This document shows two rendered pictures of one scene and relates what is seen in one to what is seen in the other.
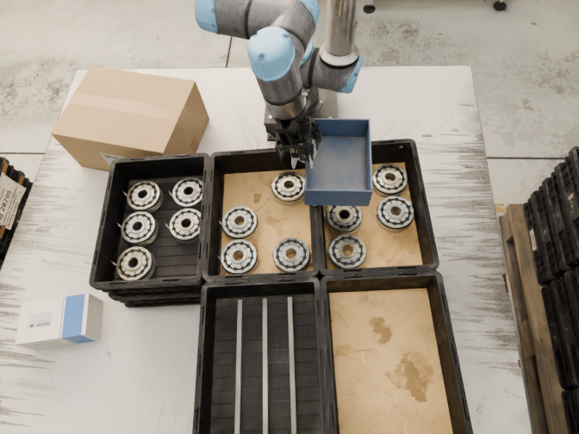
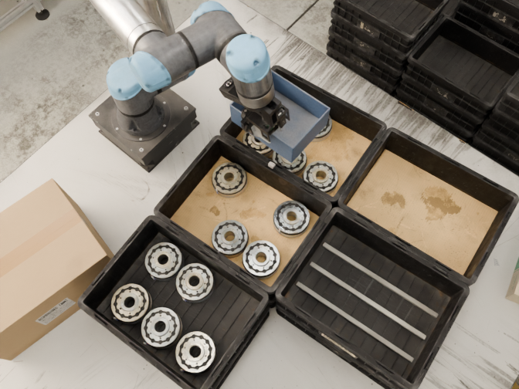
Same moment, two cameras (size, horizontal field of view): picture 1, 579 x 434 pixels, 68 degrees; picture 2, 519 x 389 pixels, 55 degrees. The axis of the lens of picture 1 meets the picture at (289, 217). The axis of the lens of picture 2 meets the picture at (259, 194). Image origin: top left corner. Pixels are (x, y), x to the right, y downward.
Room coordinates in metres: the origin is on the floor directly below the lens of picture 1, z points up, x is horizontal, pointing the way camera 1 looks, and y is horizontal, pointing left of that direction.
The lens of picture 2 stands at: (0.24, 0.48, 2.17)
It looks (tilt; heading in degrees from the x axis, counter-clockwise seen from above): 66 degrees down; 302
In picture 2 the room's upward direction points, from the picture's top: 4 degrees counter-clockwise
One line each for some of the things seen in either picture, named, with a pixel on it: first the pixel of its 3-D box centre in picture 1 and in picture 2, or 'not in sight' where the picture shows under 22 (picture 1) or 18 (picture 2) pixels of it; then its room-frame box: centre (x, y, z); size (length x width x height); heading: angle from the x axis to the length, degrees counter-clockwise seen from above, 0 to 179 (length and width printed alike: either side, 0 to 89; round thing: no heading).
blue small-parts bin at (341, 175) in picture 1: (337, 161); (279, 114); (0.55, -0.13, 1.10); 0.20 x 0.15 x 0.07; 168
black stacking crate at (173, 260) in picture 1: (160, 225); (177, 304); (0.59, 0.37, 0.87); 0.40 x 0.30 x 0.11; 173
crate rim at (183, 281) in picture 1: (154, 217); (173, 300); (0.59, 0.37, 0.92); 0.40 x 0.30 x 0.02; 173
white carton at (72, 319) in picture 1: (61, 321); not in sight; (0.39, 0.72, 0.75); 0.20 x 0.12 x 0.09; 89
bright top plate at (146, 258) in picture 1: (133, 263); (195, 351); (0.49, 0.45, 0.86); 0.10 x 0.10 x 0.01
